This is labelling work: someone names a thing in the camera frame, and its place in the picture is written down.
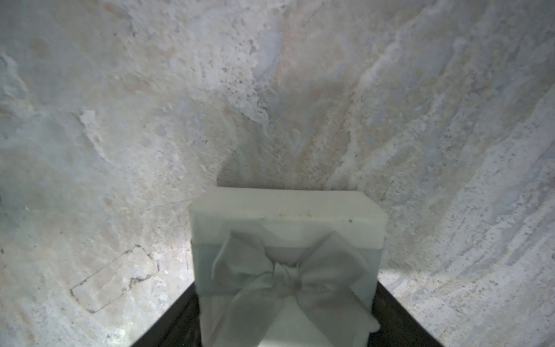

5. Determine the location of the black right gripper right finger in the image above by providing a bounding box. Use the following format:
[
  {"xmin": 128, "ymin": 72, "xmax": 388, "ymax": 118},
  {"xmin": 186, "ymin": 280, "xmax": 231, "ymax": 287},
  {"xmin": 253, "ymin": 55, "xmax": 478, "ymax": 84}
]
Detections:
[{"xmin": 368, "ymin": 282, "xmax": 443, "ymax": 347}]

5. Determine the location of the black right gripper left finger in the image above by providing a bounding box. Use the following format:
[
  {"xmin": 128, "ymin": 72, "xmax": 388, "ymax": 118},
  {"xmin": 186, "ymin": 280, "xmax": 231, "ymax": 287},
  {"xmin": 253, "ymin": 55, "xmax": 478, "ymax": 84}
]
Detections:
[{"xmin": 132, "ymin": 283, "xmax": 202, "ymax": 347}]

